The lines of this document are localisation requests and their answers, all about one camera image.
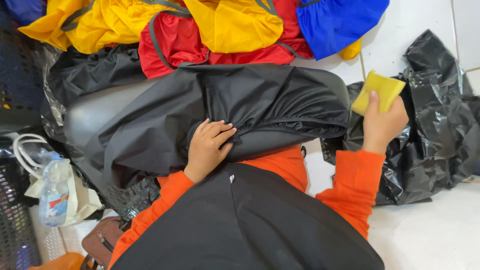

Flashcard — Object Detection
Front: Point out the person's right hand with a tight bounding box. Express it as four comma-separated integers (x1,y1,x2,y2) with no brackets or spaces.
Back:
362,91,410,155

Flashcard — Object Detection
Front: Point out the person's left hand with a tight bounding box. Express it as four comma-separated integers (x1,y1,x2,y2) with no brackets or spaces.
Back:
183,119,238,184

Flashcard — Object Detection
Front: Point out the yellow fabric pouch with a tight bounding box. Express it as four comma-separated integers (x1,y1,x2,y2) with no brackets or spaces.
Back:
351,70,406,116

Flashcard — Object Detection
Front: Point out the black fabric seat cover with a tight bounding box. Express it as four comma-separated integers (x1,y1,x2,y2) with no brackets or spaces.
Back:
83,64,352,188

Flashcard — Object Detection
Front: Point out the small yellow fabric piece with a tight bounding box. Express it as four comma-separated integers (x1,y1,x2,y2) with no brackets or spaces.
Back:
337,36,364,61

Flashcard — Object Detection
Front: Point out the person's black apron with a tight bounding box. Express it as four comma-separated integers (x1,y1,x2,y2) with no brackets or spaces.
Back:
110,162,386,270

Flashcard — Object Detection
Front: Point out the red fabric cover grey trim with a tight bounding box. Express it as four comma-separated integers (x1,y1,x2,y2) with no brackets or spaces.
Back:
138,0,315,80

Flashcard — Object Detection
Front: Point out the blue fabric cover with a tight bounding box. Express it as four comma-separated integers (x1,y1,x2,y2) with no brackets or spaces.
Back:
295,0,391,61

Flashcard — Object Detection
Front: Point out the grey motorcycle seat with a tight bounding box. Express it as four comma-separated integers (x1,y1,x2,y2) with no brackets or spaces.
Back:
63,67,352,163

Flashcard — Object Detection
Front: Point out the yellow fabric cover grey trim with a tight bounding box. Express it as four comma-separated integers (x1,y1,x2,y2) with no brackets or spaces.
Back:
182,0,284,54
18,0,188,55

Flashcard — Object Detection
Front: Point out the white tote bag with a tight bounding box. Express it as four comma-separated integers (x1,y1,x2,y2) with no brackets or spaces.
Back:
13,133,104,228

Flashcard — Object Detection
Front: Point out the brown zippered bag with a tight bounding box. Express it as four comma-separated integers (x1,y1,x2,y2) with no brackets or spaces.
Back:
80,215,133,270

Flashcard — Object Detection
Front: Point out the clear plastic water bottle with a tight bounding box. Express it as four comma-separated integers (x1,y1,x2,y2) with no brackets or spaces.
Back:
38,151,71,228

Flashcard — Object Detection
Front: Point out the orange plastic bag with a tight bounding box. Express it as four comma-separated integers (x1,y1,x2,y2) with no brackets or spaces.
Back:
28,252,87,270

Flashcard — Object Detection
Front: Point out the black perforated basket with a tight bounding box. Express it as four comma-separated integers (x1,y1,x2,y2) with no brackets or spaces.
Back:
0,2,67,135
0,158,43,270

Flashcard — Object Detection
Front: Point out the dark blue fabric piece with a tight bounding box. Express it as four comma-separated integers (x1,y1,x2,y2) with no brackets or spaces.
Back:
4,0,48,27

